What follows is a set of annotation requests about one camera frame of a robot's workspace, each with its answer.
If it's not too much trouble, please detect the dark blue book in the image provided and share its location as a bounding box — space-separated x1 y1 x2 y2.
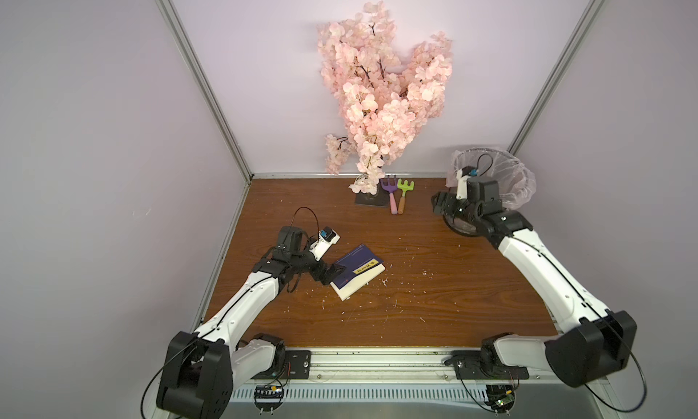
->
330 245 385 301

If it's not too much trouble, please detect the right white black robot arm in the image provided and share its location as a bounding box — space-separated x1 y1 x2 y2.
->
432 177 637 388

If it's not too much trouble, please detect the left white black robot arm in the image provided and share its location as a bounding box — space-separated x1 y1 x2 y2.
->
150 226 340 418

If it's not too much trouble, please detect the black mesh trash bin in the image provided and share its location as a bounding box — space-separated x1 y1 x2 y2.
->
442 147 519 237

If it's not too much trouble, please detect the clear plastic bin liner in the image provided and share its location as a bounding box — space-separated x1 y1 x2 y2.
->
445 146 536 210

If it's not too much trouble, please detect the pink cherry blossom tree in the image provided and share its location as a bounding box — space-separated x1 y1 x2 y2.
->
317 1 453 195

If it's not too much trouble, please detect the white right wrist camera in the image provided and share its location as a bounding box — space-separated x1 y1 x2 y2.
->
456 166 478 200

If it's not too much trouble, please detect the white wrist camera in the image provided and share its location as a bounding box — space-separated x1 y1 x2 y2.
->
456 166 478 200
310 226 340 261

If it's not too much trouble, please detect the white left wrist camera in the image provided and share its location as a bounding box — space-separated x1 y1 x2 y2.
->
310 226 340 261

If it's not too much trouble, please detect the green rake wooden handle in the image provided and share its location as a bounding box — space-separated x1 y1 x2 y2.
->
397 179 414 215

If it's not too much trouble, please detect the purple fork pink handle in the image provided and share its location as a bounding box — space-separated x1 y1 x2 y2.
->
380 175 398 215

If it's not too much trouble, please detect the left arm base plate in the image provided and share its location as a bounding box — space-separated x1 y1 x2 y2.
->
254 350 312 380

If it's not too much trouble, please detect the aluminium front rail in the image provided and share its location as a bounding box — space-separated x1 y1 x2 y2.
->
159 346 610 386

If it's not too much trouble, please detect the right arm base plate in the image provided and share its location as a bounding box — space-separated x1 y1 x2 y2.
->
444 350 530 382

